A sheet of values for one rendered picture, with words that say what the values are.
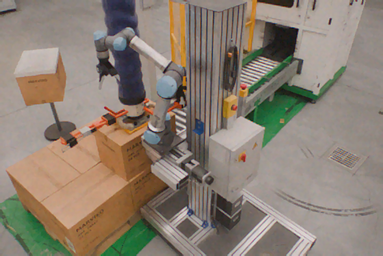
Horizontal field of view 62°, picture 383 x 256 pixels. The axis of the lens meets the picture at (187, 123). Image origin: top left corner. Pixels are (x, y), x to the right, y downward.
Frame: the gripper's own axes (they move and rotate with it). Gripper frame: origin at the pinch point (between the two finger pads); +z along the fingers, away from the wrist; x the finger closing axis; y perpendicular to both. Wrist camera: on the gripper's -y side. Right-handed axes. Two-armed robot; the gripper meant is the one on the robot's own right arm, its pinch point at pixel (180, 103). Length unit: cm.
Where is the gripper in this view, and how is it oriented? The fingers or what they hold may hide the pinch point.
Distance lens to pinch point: 271.2
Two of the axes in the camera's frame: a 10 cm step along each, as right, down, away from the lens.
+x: 7.2, 4.0, -5.7
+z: 0.2, 8.0, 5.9
